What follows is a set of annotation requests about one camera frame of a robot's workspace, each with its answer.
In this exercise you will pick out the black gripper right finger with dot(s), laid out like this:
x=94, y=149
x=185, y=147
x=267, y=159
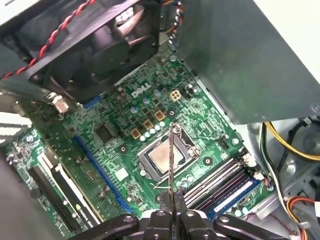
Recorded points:
x=192, y=225

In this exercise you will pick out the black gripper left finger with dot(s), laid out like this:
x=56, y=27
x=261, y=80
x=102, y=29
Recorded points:
x=155, y=225

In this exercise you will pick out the RAM stick with blue label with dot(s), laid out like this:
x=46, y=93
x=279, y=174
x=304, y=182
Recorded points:
x=235, y=197

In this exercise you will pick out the metal CPU socket cover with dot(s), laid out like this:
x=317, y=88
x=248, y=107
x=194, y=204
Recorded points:
x=150, y=172

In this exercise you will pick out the silver CPU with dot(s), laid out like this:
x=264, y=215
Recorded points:
x=160, y=155

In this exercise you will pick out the blue expansion slot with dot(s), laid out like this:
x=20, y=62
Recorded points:
x=100, y=170

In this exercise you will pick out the green Dell motherboard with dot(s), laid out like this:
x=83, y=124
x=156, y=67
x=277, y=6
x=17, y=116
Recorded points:
x=112, y=155

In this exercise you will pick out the black NVIDIA graphics card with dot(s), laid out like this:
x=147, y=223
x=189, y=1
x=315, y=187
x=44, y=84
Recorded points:
x=65, y=190

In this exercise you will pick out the black open PC case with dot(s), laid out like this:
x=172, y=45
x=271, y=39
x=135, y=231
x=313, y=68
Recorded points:
x=295, y=180

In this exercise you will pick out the grey power supply unit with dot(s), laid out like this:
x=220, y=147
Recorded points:
x=237, y=62

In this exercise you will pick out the black case fan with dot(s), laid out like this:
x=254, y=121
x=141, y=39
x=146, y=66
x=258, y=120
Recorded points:
x=95, y=50

